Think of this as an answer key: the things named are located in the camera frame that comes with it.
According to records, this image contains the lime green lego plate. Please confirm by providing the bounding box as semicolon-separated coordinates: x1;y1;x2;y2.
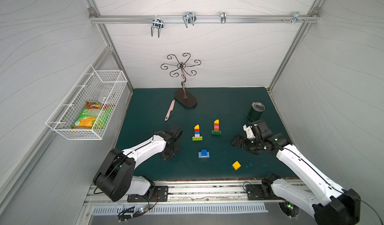
192;136;203;141

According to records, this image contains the light blue lego plate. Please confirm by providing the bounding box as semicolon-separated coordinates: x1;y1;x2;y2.
198;152;210;158

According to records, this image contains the dark green lego plate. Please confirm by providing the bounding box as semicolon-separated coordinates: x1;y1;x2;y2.
211;130;222;135

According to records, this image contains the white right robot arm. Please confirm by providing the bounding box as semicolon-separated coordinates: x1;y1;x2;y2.
231;120;361;225

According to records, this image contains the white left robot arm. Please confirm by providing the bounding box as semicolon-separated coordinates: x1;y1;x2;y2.
93;125;183;202

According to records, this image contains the pink plastic knife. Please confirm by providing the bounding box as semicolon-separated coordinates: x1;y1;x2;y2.
165;100;175;121

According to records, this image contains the dark green metal tumbler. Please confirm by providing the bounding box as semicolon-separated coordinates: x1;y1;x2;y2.
247;102;265;122

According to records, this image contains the green table mat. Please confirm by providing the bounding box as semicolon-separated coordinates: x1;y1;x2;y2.
117;88;295;180

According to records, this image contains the brown metal cup tree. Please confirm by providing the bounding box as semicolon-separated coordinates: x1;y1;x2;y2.
161;53;202;108

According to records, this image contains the green snack bag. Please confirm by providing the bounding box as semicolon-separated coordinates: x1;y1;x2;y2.
72;101;114;130

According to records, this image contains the metal double hook left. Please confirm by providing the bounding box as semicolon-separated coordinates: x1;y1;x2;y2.
151;18;164;38

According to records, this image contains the metal double hook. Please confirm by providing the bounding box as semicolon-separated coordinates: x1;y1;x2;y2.
151;18;164;38
182;12;197;28

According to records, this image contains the metal double hook middle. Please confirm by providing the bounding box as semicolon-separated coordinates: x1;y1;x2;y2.
182;12;197;28

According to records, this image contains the metal hook right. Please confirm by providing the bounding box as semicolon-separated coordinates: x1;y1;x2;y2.
282;12;309;24

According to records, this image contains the metal single hook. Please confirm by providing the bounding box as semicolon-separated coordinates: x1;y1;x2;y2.
221;12;227;24

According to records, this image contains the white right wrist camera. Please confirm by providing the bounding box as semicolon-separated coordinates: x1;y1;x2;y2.
243;125;256;140

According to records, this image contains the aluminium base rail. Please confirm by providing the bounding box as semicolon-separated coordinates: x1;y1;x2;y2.
82;179;330;207

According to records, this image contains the white wire basket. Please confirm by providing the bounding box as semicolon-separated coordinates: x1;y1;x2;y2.
46;65;128;140

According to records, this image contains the aluminium top rail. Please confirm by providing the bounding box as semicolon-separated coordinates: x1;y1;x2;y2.
90;14;321;24

